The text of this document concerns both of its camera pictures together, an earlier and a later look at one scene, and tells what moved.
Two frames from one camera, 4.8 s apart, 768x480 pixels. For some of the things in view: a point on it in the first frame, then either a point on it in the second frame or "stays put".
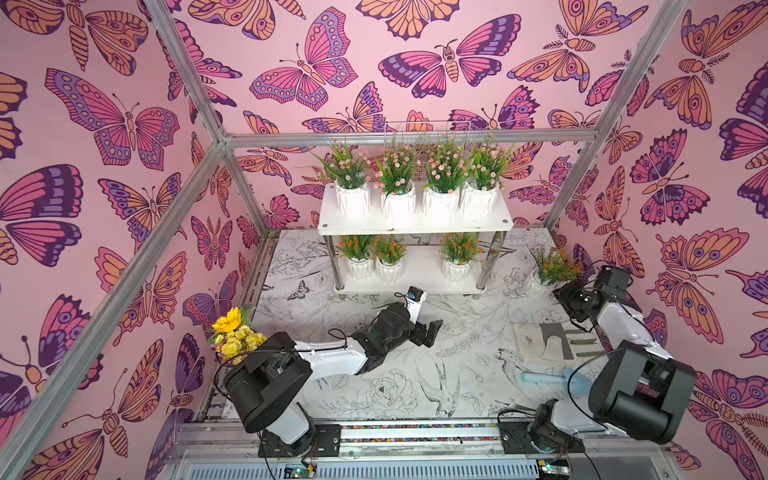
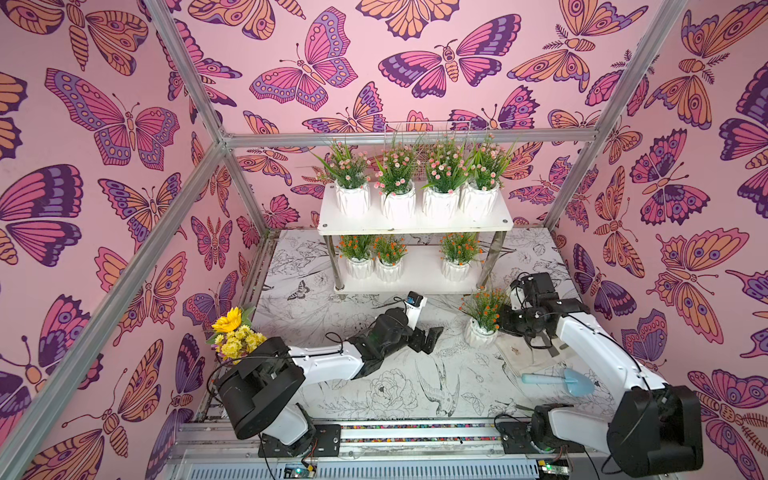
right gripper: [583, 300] to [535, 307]
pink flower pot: [350, 172] stays put
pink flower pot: [394, 179] stays put
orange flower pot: [388, 252] stays put
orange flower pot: [554, 268] to [483, 309]
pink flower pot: [481, 186] stays put
